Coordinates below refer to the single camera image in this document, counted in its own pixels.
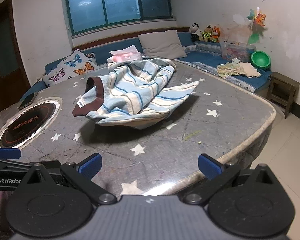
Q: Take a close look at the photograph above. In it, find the round black induction cooktop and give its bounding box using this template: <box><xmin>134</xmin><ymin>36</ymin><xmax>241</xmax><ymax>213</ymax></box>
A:
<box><xmin>0</xmin><ymin>96</ymin><xmax>63</xmax><ymax>149</ymax></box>

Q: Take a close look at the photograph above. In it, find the brown bear plush toy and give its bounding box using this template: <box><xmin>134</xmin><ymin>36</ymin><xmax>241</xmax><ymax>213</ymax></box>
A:
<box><xmin>199</xmin><ymin>24</ymin><xmax>213</xmax><ymax>42</ymax></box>

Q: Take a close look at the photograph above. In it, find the butterfly print pillow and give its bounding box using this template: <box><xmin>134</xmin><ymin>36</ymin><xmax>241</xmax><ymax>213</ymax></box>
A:
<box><xmin>42</xmin><ymin>49</ymin><xmax>100</xmax><ymax>88</ymax></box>

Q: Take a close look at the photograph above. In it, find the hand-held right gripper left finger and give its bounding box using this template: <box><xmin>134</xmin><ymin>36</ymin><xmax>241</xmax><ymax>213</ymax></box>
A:
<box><xmin>12</xmin><ymin>153</ymin><xmax>117</xmax><ymax>206</ymax></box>

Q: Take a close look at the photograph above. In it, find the pink tissue box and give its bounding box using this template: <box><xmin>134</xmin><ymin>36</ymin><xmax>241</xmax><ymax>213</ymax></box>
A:
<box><xmin>107</xmin><ymin>44</ymin><xmax>143</xmax><ymax>63</ymax></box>

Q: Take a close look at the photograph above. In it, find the orange fox plush toy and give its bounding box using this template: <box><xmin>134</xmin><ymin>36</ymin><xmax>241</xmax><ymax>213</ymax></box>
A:
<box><xmin>210</xmin><ymin>26</ymin><xmax>221</xmax><ymax>43</ymax></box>

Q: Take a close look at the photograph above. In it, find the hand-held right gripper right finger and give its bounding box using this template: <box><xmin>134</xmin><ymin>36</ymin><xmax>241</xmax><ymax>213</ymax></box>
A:
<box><xmin>183</xmin><ymin>153</ymin><xmax>290</xmax><ymax>205</ymax></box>

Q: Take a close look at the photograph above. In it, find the dark wooden door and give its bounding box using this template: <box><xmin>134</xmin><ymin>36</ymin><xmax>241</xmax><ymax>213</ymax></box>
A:
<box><xmin>0</xmin><ymin>0</ymin><xmax>32</xmax><ymax>117</ymax></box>

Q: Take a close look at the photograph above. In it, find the blue corner sofa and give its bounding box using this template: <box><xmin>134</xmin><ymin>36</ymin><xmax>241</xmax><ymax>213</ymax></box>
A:
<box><xmin>21</xmin><ymin>26</ymin><xmax>273</xmax><ymax>103</ymax></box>

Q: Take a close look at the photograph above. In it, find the panda plush toy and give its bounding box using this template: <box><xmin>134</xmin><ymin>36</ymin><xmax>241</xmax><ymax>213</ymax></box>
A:
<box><xmin>189</xmin><ymin>22</ymin><xmax>200</xmax><ymax>43</ymax></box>

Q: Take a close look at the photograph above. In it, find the clear plastic storage box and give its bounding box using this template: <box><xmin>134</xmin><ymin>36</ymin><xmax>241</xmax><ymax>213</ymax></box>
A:
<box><xmin>221</xmin><ymin>41</ymin><xmax>257</xmax><ymax>62</ymax></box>

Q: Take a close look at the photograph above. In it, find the black smartphone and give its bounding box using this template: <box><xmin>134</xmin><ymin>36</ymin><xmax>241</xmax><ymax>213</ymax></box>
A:
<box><xmin>18</xmin><ymin>92</ymin><xmax>39</xmax><ymax>111</ymax></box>

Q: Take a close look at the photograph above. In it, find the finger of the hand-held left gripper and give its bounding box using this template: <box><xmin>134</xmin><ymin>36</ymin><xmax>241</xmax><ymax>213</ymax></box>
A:
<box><xmin>0</xmin><ymin>147</ymin><xmax>22</xmax><ymax>160</ymax></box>

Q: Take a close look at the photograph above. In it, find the green framed window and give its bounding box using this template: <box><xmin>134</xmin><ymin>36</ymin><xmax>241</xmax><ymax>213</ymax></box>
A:
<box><xmin>63</xmin><ymin>0</ymin><xmax>177</xmax><ymax>36</ymax></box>

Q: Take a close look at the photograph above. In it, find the green plastic bowl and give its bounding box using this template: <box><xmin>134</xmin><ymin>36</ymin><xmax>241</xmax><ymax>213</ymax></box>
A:
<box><xmin>251</xmin><ymin>51</ymin><xmax>271</xmax><ymax>71</ymax></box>

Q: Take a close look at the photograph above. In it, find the grey pillow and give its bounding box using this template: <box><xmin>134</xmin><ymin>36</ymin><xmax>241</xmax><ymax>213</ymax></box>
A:
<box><xmin>138</xmin><ymin>29</ymin><xmax>187</xmax><ymax>60</ymax></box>

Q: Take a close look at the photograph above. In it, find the colourful pinwheel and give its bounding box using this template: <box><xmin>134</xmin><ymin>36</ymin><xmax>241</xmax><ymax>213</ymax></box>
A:
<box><xmin>246</xmin><ymin>7</ymin><xmax>267</xmax><ymax>46</ymax></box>

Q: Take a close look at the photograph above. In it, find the blue striped knit shirt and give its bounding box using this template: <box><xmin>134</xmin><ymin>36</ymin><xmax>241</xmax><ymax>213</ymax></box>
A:
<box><xmin>72</xmin><ymin>58</ymin><xmax>200</xmax><ymax>130</ymax></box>

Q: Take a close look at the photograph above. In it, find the dark wooden stool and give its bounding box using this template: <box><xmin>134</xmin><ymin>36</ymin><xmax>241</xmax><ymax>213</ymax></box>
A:
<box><xmin>267</xmin><ymin>71</ymin><xmax>300</xmax><ymax>119</ymax></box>

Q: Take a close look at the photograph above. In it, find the yellowish crumpled cloth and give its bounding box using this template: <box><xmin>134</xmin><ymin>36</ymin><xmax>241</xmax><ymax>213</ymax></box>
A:
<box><xmin>217</xmin><ymin>58</ymin><xmax>243</xmax><ymax>79</ymax></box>

